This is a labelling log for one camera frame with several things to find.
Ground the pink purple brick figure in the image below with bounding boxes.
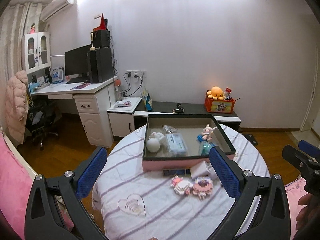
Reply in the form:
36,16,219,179
192,177,213,200

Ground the blue paper matchbox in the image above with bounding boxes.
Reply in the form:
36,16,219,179
162,168,190,177

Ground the black office chair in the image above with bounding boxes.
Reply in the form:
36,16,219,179
26,95,59,151

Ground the white wall power strip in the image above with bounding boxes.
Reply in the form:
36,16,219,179
126,70,146,78

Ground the orange-lid water bottle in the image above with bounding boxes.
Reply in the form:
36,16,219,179
114,79,123,101

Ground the blue plastic bottle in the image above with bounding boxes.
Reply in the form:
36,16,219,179
197,135,215,156

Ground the glass liquid refill bottle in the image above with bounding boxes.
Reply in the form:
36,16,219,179
163,125,178,135

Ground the pink puffer jacket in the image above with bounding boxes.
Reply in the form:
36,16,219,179
5,70,28,144

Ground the blue snack bag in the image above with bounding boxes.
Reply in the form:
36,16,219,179
142,87,153,111

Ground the orange octopus plush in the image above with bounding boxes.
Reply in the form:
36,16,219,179
206,86,225,100

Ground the striped white quilt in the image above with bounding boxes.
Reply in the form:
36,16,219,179
92,123,271,240

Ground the person's right hand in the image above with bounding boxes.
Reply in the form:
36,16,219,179
296,193,319,230

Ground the white round compact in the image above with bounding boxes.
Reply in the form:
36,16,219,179
146,138,161,153

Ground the black computer monitor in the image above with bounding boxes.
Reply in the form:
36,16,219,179
65,45,91,76

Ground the white wall charger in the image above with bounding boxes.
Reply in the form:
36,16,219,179
190,161,212,179

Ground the beige curtain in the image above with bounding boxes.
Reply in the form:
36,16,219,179
1,2,43,128

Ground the white glass-door cabinet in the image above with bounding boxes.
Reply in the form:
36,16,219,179
21,32,51,74

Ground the pink box with black rim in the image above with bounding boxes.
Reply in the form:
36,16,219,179
142,114,236,171

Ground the black computer tower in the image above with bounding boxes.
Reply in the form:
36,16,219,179
87,48,114,83

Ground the pink bunny figurine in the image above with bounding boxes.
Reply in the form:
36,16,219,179
201,124,217,142

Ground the black speaker box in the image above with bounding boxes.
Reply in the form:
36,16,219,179
91,30,111,48

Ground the white desk with drawers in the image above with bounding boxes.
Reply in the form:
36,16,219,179
32,77,116,148

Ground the clear plastic case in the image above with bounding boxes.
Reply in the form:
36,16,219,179
165,133,187,155

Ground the black-top low tv bench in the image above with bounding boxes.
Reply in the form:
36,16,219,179
133,101,241,131

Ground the white pink brick figure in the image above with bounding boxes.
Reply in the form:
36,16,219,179
170,176,193,196

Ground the black flashlight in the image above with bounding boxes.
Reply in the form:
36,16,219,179
172,103,184,113

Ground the white air conditioner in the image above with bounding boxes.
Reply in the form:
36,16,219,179
40,0,74,22

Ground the red toy box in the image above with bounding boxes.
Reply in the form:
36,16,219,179
204,97,235,114

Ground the pink bed blanket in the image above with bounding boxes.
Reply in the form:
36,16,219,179
0,132,74,240

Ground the white low side cabinet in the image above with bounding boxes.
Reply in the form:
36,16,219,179
107,97,142,138

